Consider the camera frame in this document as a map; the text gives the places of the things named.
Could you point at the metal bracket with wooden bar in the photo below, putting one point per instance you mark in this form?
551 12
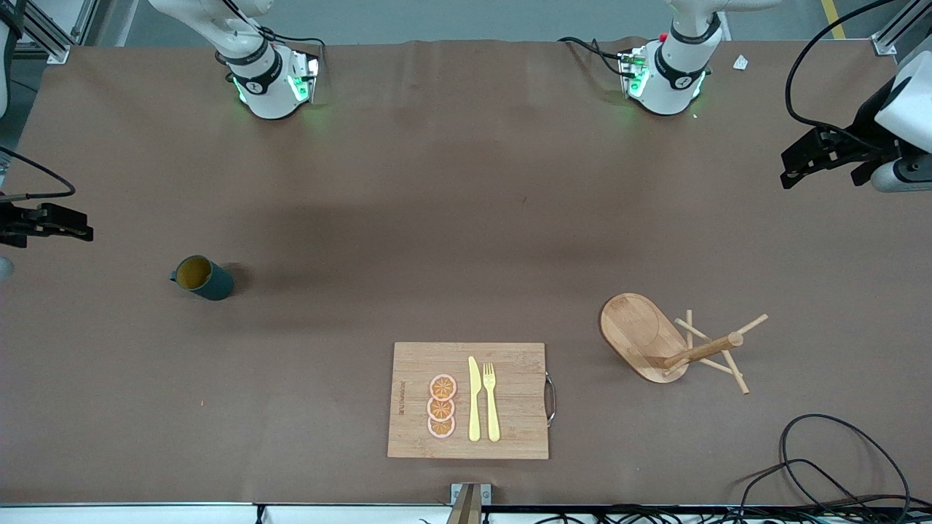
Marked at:
467 506

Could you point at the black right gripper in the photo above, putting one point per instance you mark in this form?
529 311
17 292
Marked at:
10 223

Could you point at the aluminium frame profile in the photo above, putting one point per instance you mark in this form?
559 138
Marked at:
895 29
51 33

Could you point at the white paper scrap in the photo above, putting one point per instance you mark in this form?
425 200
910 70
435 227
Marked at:
740 62

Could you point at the yellow plastic fork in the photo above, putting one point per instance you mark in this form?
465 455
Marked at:
492 407

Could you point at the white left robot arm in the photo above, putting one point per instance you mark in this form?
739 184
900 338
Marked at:
673 87

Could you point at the bamboo cutting board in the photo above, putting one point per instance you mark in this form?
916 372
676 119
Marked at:
510 407

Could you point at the yellow plastic knife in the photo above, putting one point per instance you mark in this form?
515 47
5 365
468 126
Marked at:
474 407

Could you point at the brown table cover sheet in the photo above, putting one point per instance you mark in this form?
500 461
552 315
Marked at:
437 218

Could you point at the toy orange slice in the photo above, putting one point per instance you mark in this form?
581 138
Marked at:
440 428
443 387
440 409

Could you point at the teal cup with yellow inside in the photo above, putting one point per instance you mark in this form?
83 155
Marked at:
215 284

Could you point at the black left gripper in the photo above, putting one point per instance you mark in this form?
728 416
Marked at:
868 125

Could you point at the wooden mug rack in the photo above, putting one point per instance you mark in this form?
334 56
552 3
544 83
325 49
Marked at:
633 327

